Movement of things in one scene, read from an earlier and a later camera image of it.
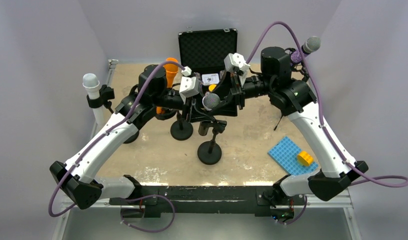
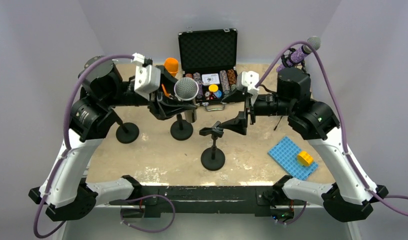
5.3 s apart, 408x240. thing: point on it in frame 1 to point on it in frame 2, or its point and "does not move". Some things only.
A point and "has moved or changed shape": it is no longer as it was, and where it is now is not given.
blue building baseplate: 285,153 does not move
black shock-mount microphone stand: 181,130 does not move
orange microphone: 170,71 does not move
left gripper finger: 196,116 to 163,110
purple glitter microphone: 312,44 does not move
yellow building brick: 304,158 does not move
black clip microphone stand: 210,152 has moved or changed shape
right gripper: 234,87 to 239,123
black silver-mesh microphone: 210,100 to 186,89
